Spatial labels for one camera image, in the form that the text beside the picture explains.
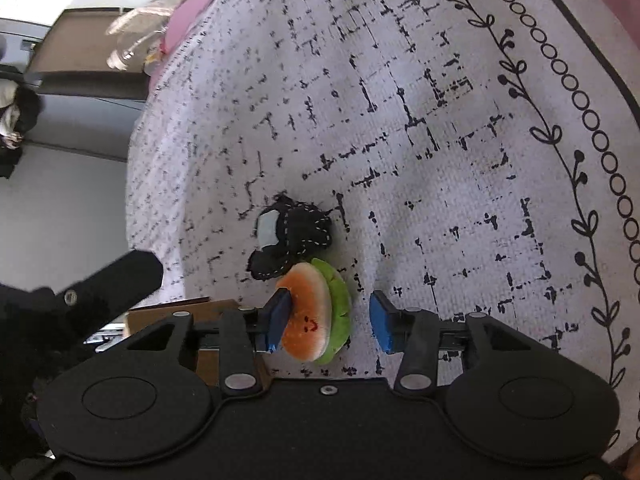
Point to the black stitched fabric pouch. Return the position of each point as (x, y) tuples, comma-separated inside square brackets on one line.
[(287, 232)]

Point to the brown cardboard box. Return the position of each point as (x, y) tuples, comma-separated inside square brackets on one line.
[(206, 315)]

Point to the pile of clothes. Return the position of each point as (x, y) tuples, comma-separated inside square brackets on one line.
[(20, 108)]

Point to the orange green burger plush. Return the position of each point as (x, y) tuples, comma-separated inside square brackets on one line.
[(319, 323)]

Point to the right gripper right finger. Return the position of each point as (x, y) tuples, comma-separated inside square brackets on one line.
[(419, 336)]

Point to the clear plastic bottle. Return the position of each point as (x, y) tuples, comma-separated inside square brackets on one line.
[(131, 50)]

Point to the pink blanket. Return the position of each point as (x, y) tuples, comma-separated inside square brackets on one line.
[(179, 25)]

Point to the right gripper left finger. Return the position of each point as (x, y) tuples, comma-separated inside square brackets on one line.
[(241, 369)]

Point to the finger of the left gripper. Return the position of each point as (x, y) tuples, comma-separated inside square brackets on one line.
[(82, 308)]

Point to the white black patterned bedspread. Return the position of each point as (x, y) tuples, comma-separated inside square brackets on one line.
[(473, 155)]

